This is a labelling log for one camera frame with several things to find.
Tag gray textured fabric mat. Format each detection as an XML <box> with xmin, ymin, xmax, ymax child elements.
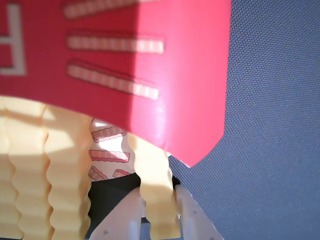
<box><xmin>139</xmin><ymin>0</ymin><xmax>320</xmax><ymax>240</ymax></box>

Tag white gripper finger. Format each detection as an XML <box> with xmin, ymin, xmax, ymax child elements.
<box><xmin>174</xmin><ymin>183</ymin><xmax>223</xmax><ymax>240</ymax></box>
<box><xmin>88</xmin><ymin>187</ymin><xmax>147</xmax><ymax>240</ymax></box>

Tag red fry box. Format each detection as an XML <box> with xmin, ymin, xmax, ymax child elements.
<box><xmin>0</xmin><ymin>0</ymin><xmax>232</xmax><ymax>182</ymax></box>

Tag pale yellow crinkle fry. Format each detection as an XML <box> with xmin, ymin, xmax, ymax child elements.
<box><xmin>7</xmin><ymin>98</ymin><xmax>55</xmax><ymax>240</ymax></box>
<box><xmin>126</xmin><ymin>133</ymin><xmax>181</xmax><ymax>239</ymax></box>
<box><xmin>41</xmin><ymin>104</ymin><xmax>93</xmax><ymax>240</ymax></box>
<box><xmin>0</xmin><ymin>96</ymin><xmax>26</xmax><ymax>240</ymax></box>

